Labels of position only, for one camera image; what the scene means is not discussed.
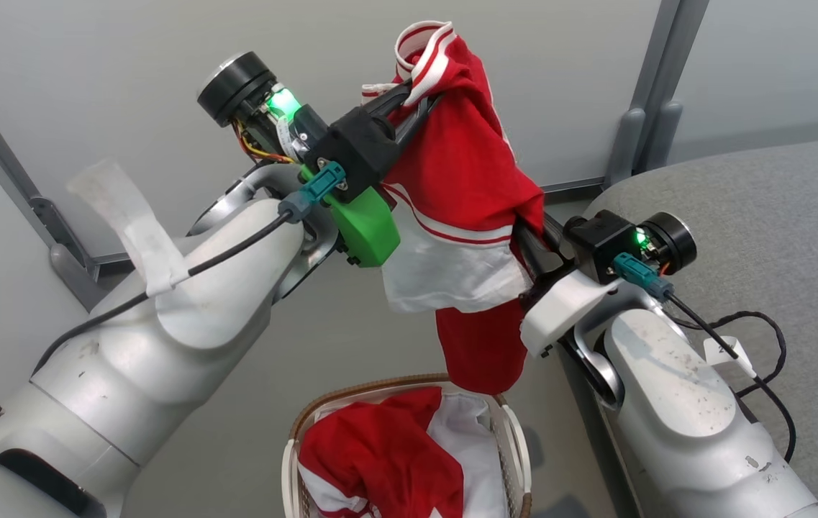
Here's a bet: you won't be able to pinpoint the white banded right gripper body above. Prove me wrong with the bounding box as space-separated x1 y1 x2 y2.
519 212 698 358

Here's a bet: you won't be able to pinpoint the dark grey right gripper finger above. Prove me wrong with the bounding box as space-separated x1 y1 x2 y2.
541 213 572 261
513 217 547 283

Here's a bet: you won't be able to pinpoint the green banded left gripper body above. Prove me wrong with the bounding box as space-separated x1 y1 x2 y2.
196 50 403 268

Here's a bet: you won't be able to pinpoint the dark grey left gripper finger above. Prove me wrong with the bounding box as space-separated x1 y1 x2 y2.
364 79 415 119
393 94 444 146

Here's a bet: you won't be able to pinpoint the red white sports garment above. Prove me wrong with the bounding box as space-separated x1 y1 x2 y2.
298 386 511 518
361 20 546 396

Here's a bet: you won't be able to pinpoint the white woven laundry basket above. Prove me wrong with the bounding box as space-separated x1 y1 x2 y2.
281 373 534 518

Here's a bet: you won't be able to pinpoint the translucent white tape strip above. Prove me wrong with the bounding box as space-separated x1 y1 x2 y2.
66 159 191 297

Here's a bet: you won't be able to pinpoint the black cable with teal plug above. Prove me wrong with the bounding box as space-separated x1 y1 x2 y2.
33 161 347 376
612 251 798 463

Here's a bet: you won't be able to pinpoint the red yellow thin wires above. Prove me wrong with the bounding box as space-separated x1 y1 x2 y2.
233 119 296 165

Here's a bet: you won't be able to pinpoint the small white cable tag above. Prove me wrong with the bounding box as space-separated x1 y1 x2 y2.
703 336 759 380

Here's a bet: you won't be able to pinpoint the black braided cable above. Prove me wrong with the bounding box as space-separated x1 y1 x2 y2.
673 310 789 399

